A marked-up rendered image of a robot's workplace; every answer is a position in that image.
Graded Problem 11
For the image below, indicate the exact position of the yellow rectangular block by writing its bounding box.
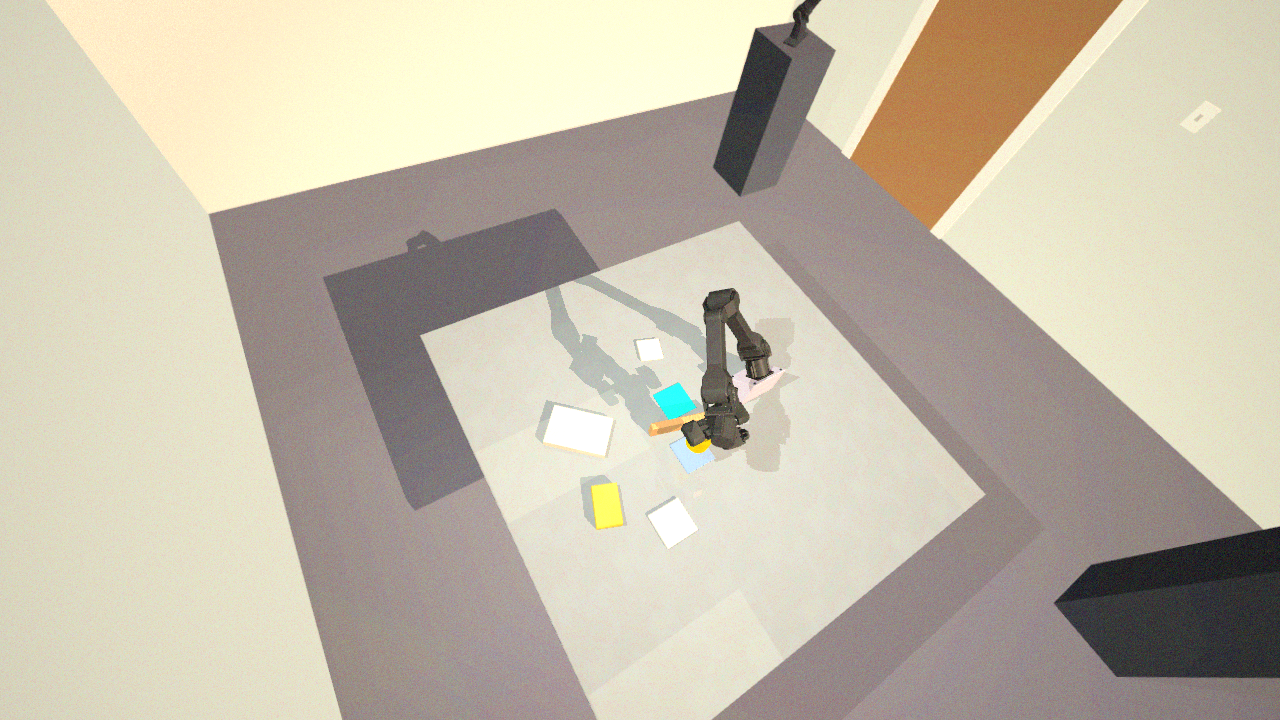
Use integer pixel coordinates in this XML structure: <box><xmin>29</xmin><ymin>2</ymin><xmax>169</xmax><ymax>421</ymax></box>
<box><xmin>591</xmin><ymin>483</ymin><xmax>623</xmax><ymax>530</ymax></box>

